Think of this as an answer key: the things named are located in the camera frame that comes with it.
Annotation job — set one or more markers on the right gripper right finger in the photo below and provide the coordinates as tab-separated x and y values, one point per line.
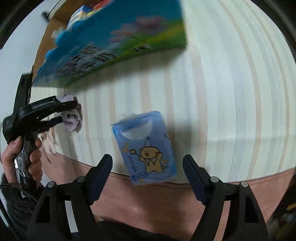
245	220

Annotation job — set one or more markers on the brown cardboard box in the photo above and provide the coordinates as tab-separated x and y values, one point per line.
59	19

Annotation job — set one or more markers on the person left hand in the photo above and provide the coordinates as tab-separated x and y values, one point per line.
8	157

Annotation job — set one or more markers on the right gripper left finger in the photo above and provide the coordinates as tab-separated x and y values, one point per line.
49	220

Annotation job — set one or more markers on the blue tissue pack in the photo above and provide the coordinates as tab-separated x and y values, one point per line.
145	147

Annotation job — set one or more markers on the blue green milk carton box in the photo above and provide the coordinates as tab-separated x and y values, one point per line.
97	37

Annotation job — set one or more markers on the striped cat table mat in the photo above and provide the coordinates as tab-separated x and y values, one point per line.
227	99

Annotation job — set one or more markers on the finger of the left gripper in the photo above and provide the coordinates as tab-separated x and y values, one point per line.
66	104
45	125

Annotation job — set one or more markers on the purple cloth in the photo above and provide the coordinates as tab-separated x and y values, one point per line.
72	119

